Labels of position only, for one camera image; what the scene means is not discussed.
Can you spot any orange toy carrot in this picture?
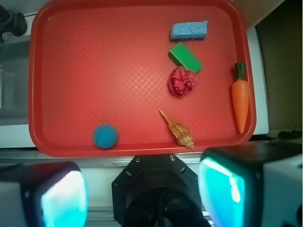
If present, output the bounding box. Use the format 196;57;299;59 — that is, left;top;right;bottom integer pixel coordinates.
232;62;250;134

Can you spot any black knob clamp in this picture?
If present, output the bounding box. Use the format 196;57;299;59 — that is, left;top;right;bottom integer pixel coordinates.
0;5;27;44

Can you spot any white table frame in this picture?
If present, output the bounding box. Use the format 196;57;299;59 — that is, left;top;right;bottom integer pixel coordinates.
247;27;269;135

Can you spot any green rectangular block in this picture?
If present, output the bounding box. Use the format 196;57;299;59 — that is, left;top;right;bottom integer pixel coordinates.
168;42;203;73

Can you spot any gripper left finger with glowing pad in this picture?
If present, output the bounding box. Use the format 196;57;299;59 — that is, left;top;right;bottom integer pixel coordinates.
0;161;89;227

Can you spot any crumpled red paper ball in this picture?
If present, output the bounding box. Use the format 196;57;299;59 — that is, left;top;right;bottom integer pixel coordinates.
168;66;199;98

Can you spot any red plastic tray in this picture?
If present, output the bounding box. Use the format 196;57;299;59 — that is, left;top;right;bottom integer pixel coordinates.
29;0;256;157

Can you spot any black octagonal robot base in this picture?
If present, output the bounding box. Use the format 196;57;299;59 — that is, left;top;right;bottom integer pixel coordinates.
112;154;210;227

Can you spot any brown spiral seashell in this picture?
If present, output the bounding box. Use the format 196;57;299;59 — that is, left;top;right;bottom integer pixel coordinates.
159;109;195;148

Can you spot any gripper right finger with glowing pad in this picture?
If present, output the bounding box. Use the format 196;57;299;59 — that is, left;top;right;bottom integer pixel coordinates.
198;142;303;227

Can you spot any blue yarn ball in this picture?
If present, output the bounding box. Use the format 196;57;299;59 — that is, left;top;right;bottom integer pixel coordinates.
93;125;118;149

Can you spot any light blue sponge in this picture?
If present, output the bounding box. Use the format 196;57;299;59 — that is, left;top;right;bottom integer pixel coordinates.
169;20;208;41

